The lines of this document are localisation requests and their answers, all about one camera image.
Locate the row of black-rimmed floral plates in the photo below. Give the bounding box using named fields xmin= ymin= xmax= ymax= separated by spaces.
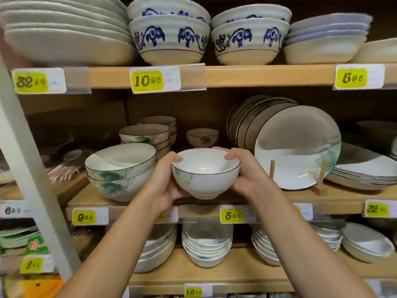
xmin=226 ymin=95 xmax=342 ymax=190

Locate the stack of large white dishes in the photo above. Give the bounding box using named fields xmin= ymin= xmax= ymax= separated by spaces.
xmin=0 ymin=0 xmax=137 ymax=67

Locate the bundle of pink ceramic spoons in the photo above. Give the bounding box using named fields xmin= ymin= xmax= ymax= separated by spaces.
xmin=46 ymin=149 xmax=84 ymax=183

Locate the person's left hand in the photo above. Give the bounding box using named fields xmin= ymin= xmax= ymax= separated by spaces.
xmin=141 ymin=151 xmax=191 ymax=214

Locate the person's right hand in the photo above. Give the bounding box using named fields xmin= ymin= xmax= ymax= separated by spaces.
xmin=212 ymin=147 xmax=273 ymax=202

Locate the white price tag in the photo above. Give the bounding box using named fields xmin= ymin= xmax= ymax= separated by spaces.
xmin=0 ymin=201 xmax=31 ymax=218

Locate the person's left forearm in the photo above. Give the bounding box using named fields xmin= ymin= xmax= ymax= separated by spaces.
xmin=54 ymin=195 xmax=174 ymax=298

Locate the yellow price tag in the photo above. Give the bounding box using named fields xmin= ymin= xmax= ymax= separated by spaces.
xmin=334 ymin=64 xmax=386 ymax=90
xmin=72 ymin=207 xmax=109 ymax=226
xmin=184 ymin=284 xmax=213 ymax=298
xmin=129 ymin=65 xmax=182 ymax=94
xmin=363 ymin=200 xmax=397 ymax=218
xmin=155 ymin=206 xmax=179 ymax=224
xmin=12 ymin=68 xmax=67 ymax=95
xmin=293 ymin=203 xmax=314 ymax=221
xmin=219 ymin=205 xmax=256 ymax=224

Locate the stack of pale green plates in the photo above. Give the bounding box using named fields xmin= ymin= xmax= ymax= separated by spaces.
xmin=0 ymin=226 xmax=41 ymax=249

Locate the blue patterned white bowl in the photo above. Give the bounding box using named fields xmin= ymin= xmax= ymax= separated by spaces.
xmin=210 ymin=17 xmax=291 ymax=66
xmin=129 ymin=14 xmax=211 ymax=66
xmin=210 ymin=3 xmax=293 ymax=30
xmin=127 ymin=0 xmax=211 ymax=25

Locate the person's right forearm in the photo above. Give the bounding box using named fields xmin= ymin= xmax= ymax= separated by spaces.
xmin=248 ymin=186 xmax=378 ymax=298

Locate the wooden plate rack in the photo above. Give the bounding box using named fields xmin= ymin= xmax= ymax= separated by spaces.
xmin=269 ymin=158 xmax=329 ymax=197

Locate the stack of large white bowls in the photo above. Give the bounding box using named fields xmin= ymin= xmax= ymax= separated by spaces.
xmin=133 ymin=225 xmax=177 ymax=274

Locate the yellow bear divided plate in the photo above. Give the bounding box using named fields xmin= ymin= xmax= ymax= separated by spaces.
xmin=5 ymin=274 xmax=66 ymax=298

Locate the green sign price tag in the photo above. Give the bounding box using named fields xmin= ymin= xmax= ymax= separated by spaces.
xmin=19 ymin=236 xmax=55 ymax=274

